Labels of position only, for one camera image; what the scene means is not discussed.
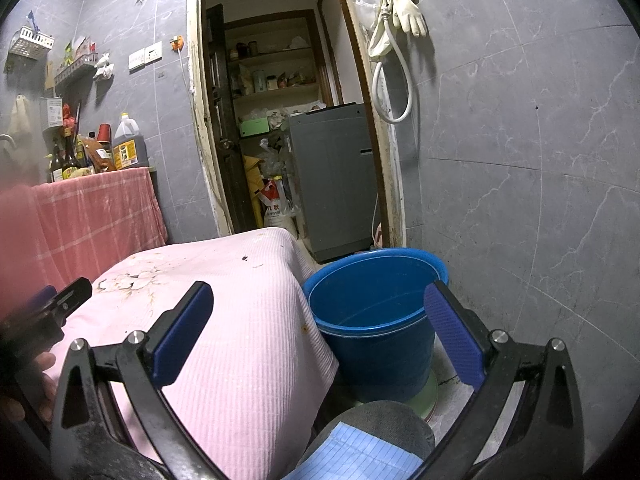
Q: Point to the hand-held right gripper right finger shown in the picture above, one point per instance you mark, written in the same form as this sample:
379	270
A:
452	340

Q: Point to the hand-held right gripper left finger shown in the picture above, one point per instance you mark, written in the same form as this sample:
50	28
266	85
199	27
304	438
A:
182	335

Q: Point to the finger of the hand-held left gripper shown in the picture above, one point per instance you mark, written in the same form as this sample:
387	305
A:
72	297
40	299

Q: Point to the blue plastic bucket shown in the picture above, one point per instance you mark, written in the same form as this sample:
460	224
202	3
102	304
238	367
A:
380	355

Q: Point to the person's left hand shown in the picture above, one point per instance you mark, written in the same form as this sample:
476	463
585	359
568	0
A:
47	375

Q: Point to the pink towel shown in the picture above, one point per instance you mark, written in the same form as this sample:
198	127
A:
240	340

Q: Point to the pink checked cloth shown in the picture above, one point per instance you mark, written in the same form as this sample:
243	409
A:
100	210

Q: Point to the brown sauce bottle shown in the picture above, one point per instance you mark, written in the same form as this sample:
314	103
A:
102	157

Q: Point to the blue checked cloth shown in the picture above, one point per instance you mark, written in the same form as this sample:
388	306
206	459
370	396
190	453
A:
350	455

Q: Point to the white red rice sack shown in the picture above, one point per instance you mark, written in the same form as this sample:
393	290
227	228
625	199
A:
277	207

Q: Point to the large cooking oil jug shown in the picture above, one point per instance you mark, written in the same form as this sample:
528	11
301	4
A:
129	147

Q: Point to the yellow bag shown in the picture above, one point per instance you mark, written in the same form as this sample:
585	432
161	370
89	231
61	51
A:
252	190

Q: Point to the metal faucet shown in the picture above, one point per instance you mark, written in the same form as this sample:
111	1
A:
6	137

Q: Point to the red cup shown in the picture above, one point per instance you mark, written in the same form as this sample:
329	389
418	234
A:
104	132

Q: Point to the dark wooden door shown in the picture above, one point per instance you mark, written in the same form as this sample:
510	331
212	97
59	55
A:
227	160

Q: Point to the red plastic bag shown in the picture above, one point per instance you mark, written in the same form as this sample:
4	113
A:
67	115

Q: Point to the beige hanging cloth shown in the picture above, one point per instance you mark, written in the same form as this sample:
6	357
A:
18	115

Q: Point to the perforated metal utensil holder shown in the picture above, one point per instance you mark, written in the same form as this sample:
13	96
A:
51	112

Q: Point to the grey washing machine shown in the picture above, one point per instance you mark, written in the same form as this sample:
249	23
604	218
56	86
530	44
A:
335	190

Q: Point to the green box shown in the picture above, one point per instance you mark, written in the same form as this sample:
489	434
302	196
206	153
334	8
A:
254	127

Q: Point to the small wooden board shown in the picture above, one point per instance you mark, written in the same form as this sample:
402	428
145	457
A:
50	77

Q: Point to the white crumpled rag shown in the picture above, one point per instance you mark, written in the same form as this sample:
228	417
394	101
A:
102	66

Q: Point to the wooden shelf unit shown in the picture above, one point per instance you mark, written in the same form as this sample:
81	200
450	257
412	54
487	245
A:
275	55

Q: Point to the cream rubber gloves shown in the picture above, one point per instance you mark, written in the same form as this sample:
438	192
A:
407	12

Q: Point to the clear plastic bag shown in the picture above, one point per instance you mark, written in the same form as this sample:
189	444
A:
366	7

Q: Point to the wooden door frame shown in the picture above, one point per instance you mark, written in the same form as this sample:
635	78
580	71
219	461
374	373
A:
197	110

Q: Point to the white wall socket plate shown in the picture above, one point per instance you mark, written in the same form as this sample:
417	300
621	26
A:
145	56

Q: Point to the white wall basket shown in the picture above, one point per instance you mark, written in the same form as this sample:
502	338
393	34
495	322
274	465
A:
30	42

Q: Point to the orange wall hook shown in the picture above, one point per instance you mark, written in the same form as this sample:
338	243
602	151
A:
177	43

